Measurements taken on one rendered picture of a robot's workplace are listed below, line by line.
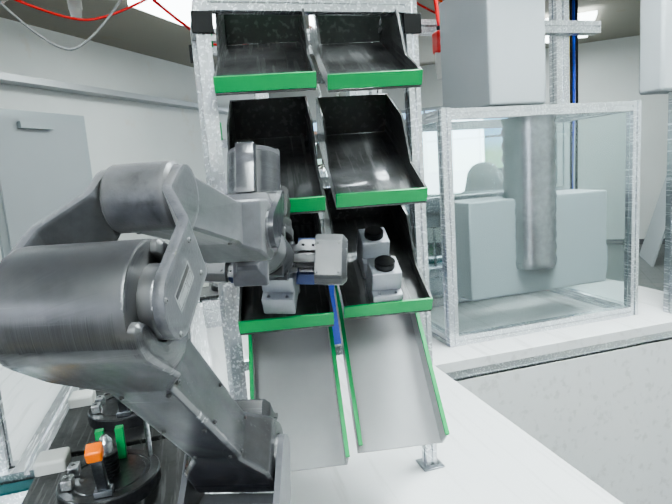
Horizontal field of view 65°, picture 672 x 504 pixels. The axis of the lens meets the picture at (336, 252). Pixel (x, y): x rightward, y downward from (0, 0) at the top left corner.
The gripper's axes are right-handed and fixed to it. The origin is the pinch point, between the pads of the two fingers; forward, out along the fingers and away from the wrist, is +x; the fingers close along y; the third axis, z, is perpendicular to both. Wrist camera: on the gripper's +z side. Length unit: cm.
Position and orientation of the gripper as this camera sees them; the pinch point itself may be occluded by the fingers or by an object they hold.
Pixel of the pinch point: (278, 264)
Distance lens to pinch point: 70.6
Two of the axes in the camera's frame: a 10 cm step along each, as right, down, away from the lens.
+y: -10.0, -0.2, 0.6
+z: 0.3, -9.9, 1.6
